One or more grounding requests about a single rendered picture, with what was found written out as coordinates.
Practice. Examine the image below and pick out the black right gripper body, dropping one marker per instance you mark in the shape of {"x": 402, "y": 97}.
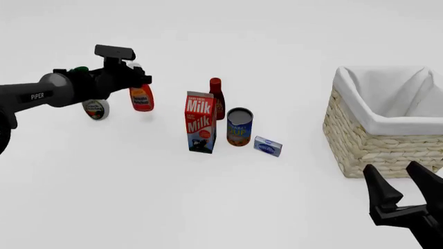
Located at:
{"x": 408, "y": 215}

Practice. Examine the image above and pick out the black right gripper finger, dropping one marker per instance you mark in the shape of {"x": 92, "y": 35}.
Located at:
{"x": 382, "y": 189}
{"x": 431, "y": 186}

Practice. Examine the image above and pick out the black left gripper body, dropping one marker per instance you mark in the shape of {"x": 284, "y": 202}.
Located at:
{"x": 128, "y": 77}

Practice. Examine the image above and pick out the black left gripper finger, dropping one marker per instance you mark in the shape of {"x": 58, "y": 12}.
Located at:
{"x": 146, "y": 80}
{"x": 139, "y": 71}

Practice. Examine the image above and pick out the orange-red ketchup bottle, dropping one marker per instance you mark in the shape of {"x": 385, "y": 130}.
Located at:
{"x": 142, "y": 99}

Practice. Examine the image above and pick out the pale wicker basket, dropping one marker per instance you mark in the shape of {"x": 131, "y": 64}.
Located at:
{"x": 360, "y": 147}

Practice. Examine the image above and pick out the white cloth basket liner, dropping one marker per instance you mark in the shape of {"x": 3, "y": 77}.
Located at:
{"x": 387, "y": 103}

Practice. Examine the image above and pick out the black plate on short stalk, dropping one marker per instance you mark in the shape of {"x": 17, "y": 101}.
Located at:
{"x": 114, "y": 52}

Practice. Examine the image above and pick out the round tin with printed label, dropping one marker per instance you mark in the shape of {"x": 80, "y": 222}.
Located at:
{"x": 97, "y": 110}

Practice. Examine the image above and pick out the red and white milk carton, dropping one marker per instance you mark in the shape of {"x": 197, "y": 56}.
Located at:
{"x": 200, "y": 122}

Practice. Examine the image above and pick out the dark red sauce bottle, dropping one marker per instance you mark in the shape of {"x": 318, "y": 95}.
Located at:
{"x": 217, "y": 89}

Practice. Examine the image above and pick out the soup can with blue label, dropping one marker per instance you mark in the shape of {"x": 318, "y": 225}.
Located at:
{"x": 239, "y": 127}

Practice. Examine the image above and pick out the small blue and white box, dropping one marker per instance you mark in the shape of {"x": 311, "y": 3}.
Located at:
{"x": 268, "y": 146}

